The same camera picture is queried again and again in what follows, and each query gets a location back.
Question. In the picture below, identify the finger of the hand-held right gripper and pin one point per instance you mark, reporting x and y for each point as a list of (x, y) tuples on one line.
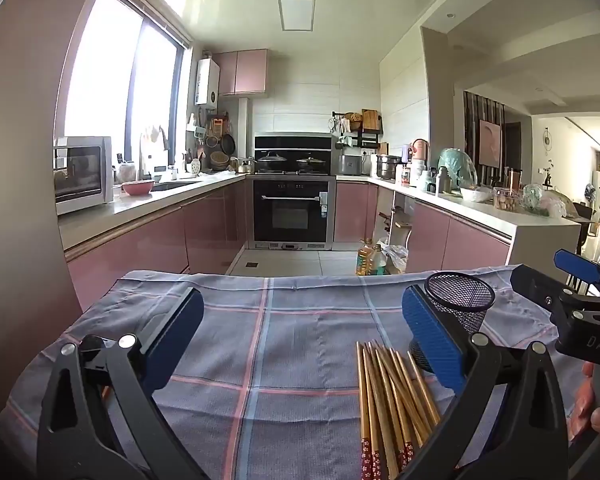
[(535, 285), (577, 266)]

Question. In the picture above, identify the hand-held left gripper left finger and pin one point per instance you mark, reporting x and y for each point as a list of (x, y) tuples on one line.
[(180, 332)]

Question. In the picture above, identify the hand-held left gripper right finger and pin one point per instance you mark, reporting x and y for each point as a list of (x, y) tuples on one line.
[(430, 332)]

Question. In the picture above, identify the black mesh holder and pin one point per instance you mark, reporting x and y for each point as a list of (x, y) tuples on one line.
[(472, 310)]

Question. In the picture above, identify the bunch of wooden chopsticks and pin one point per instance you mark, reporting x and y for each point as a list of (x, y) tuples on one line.
[(375, 400)]

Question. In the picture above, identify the plastic bag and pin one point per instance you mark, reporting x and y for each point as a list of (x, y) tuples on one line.
[(397, 260)]

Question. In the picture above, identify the clear food container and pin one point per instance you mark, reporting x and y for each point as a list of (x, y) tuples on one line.
[(506, 199)]

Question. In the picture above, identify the pink base cabinets long run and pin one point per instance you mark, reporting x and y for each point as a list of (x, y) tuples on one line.
[(155, 245)]

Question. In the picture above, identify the yellow oil bottle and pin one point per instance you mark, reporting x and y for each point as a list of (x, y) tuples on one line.
[(364, 262)]

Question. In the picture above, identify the pink base cabinets short run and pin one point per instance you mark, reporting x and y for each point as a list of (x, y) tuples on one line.
[(440, 232)]

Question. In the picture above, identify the white bowl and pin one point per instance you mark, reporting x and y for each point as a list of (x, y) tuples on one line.
[(475, 194)]

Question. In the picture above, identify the blue checked tablecloth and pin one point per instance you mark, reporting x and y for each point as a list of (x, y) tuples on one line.
[(290, 350)]

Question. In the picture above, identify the grey thermos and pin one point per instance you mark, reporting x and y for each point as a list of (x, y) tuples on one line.
[(444, 181)]

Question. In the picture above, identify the green plastic covered appliance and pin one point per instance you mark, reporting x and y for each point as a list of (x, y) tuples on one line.
[(455, 165)]

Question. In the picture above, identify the pink bowl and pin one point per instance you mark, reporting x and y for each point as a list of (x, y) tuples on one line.
[(138, 187)]

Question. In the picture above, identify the black built-in oven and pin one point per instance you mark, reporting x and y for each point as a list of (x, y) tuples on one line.
[(290, 212)]

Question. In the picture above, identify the steel stockpot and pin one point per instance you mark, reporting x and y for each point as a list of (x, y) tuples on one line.
[(389, 167)]

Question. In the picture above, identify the copper pink kettle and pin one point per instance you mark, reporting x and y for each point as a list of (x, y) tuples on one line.
[(421, 150)]

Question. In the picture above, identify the steel kettle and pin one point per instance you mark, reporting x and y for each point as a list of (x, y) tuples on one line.
[(246, 165)]

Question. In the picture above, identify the sink faucet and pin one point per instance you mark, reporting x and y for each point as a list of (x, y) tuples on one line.
[(152, 150)]

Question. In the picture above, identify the silver toaster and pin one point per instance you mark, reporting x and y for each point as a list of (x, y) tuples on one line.
[(351, 164)]

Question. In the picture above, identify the white toaster oven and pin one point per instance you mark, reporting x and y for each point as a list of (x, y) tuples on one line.
[(80, 175)]

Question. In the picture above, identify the black lidded wok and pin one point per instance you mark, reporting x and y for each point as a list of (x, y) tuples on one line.
[(271, 162)]

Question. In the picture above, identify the hanging frying pan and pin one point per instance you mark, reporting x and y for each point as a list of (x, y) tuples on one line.
[(228, 145)]

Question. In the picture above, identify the black lidded pot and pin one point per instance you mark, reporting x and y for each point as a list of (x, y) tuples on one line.
[(310, 163)]

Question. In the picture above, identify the black range hood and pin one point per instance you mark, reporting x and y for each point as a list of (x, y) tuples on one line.
[(292, 142)]

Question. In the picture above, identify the wooden cutting board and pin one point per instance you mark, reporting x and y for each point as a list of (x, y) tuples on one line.
[(370, 119)]

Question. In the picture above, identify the white water heater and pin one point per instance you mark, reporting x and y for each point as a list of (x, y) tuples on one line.
[(207, 82)]

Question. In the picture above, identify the large kitchen window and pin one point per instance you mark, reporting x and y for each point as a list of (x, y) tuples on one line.
[(110, 75)]

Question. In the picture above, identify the ceiling light panel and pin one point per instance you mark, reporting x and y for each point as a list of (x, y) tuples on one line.
[(297, 14)]

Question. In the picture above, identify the wall clock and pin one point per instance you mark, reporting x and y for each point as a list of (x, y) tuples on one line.
[(548, 141)]

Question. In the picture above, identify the framed wall picture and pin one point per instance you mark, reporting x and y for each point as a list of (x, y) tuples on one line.
[(490, 144)]

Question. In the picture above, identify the black wall rack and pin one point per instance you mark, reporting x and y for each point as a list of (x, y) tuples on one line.
[(365, 137)]

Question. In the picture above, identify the pink wall cabinet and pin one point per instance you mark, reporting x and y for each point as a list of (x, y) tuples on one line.
[(242, 72)]

